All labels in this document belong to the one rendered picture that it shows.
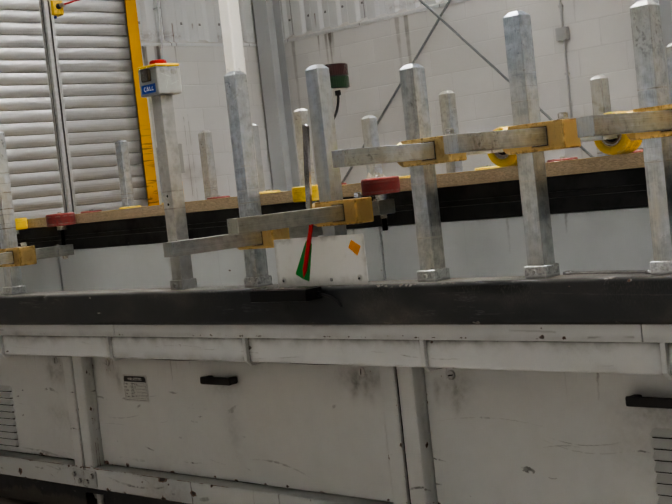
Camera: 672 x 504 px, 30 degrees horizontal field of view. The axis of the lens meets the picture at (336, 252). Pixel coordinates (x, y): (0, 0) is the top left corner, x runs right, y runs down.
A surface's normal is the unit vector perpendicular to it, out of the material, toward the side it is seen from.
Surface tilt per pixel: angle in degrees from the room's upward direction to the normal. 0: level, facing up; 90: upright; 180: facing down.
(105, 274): 90
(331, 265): 90
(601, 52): 90
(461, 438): 91
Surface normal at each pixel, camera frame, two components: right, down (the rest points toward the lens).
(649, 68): -0.69, 0.11
